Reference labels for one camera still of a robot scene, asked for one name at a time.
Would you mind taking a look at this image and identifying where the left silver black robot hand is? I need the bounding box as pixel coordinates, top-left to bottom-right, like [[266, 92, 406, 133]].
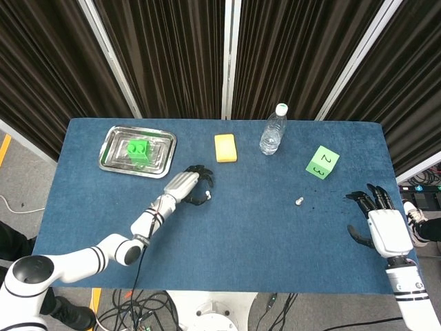
[[163, 164, 215, 207]]

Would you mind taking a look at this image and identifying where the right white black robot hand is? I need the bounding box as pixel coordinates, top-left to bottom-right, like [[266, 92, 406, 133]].
[[345, 183, 414, 259]]

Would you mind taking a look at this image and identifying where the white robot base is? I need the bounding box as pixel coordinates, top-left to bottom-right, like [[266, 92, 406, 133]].
[[165, 291, 259, 331]]

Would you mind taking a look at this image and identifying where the white sneaker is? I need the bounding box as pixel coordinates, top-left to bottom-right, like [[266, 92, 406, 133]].
[[402, 201, 430, 248]]

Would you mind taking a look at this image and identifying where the black trouser leg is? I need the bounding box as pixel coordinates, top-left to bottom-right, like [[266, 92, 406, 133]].
[[0, 220, 37, 263], [418, 219, 441, 243]]

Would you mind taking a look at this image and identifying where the power strip with lights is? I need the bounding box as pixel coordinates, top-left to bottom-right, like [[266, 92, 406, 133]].
[[398, 184, 441, 194]]

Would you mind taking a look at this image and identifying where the green building block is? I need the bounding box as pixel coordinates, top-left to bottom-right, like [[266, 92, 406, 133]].
[[125, 139, 153, 169]]

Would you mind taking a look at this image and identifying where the yellow sponge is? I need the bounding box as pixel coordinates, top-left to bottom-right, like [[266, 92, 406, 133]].
[[214, 134, 239, 163]]

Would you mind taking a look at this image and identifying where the stainless steel tray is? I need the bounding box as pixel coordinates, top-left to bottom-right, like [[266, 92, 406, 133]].
[[98, 126, 178, 179]]

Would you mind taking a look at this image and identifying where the blue table cloth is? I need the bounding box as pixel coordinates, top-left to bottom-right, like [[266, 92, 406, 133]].
[[32, 118, 420, 296]]

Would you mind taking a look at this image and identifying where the green numbered cube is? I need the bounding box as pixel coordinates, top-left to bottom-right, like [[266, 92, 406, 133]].
[[305, 145, 340, 180]]

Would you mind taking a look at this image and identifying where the clear plastic water bottle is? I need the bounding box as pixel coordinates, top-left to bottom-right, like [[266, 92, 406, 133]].
[[259, 102, 289, 156]]

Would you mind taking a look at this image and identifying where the dark brown pleated curtain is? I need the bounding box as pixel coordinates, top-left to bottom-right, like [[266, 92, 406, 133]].
[[232, 0, 385, 121], [94, 0, 229, 120], [0, 0, 136, 161], [325, 0, 441, 177]]

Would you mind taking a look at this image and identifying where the black shoe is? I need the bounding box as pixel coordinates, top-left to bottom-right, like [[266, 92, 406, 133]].
[[39, 295, 97, 331]]

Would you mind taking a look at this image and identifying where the black floor cable bundle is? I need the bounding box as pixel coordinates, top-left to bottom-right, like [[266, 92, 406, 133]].
[[94, 289, 183, 331], [404, 164, 441, 189], [260, 292, 299, 331]]

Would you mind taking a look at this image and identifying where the white partition base rail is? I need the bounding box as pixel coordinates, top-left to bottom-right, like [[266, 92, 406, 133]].
[[0, 119, 58, 167], [396, 160, 441, 184]]

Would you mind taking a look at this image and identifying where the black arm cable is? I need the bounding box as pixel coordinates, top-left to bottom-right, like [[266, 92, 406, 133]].
[[129, 213, 163, 311]]

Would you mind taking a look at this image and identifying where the white partition post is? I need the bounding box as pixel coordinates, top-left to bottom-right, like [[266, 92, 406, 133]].
[[221, 0, 242, 121], [77, 0, 143, 119], [315, 0, 404, 121]]

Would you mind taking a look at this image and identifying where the white floor cable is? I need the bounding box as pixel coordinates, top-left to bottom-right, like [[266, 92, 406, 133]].
[[0, 194, 46, 214]]

